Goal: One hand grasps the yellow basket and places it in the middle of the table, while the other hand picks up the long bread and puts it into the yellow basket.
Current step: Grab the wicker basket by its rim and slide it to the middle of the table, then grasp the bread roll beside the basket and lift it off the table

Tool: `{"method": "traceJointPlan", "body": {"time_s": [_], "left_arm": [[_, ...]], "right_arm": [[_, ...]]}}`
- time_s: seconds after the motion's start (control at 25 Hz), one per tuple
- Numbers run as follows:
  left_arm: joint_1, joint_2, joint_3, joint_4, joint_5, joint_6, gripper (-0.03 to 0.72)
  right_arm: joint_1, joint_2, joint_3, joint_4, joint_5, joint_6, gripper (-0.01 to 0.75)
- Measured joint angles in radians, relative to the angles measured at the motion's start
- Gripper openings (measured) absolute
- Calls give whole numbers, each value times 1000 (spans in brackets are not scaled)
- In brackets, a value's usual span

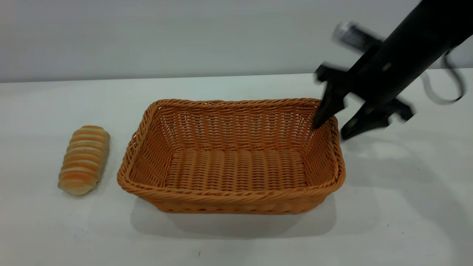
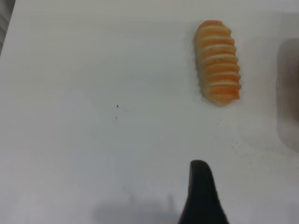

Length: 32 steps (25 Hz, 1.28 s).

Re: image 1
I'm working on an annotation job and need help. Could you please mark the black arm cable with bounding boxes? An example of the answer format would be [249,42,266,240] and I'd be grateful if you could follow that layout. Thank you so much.
[421,48,467,105]

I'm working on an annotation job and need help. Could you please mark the striped bread roll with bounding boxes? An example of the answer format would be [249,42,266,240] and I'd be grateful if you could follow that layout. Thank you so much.
[58,126,111,197]

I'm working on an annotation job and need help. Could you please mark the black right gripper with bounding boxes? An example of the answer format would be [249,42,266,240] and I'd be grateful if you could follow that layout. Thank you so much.
[312,35,440,140]

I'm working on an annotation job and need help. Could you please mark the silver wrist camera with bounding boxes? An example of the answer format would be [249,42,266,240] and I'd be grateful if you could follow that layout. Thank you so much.
[331,21,385,53]

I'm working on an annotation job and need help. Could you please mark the orange woven wicker basket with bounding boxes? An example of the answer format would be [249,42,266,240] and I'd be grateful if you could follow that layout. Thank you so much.
[117,98,346,215]

